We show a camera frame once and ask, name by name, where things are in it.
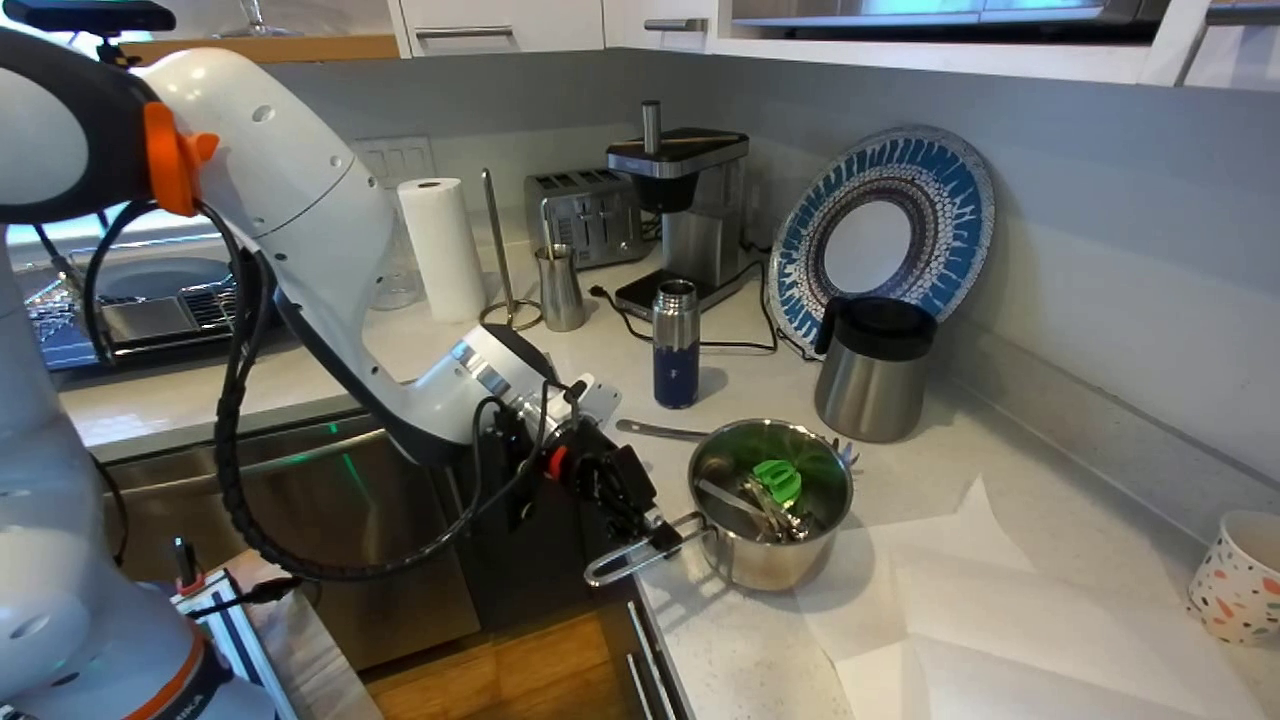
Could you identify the black lower kitchen cabinets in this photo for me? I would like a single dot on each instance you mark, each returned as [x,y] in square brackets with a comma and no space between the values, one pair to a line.
[563,645]

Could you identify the white upper cabinets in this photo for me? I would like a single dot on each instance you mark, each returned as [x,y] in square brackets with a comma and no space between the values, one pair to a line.
[1099,41]

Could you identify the silver toaster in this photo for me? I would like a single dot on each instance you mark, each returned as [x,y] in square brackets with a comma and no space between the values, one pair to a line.
[594,213]

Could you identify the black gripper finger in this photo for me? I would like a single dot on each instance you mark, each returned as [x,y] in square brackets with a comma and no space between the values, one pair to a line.
[662,537]

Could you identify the white parchment paper sheet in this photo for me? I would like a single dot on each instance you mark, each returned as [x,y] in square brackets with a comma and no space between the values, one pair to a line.
[951,622]

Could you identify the steel pasta spoon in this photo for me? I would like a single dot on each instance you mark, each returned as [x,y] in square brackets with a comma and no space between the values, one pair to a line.
[662,428]

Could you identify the steel canister black lid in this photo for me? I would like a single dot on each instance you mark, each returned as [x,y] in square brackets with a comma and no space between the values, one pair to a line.
[874,365]

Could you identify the stainless steel pot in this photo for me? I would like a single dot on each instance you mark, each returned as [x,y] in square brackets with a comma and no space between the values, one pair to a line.
[766,504]

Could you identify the small steel milk pitcher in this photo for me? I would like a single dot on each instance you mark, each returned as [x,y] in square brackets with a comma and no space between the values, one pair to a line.
[563,296]

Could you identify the silver drip coffee maker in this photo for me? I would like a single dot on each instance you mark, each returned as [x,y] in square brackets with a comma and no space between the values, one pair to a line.
[696,195]

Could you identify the white paper towel roll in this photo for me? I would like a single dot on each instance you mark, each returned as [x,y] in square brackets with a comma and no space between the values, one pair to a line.
[442,246]

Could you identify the stainless steel dishwasher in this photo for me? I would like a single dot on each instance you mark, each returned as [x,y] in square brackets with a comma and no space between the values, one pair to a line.
[328,488]

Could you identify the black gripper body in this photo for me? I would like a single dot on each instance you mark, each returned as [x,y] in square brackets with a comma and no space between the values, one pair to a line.
[604,486]

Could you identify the blue patterned decorative plate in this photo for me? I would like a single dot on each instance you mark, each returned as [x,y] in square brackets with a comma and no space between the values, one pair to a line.
[901,213]

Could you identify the polka dot paper cup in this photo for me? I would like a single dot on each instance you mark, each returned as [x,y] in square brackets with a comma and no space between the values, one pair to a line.
[1237,581]

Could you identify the blue steel travel mug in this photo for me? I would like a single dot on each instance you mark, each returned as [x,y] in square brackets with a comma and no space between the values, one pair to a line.
[674,344]

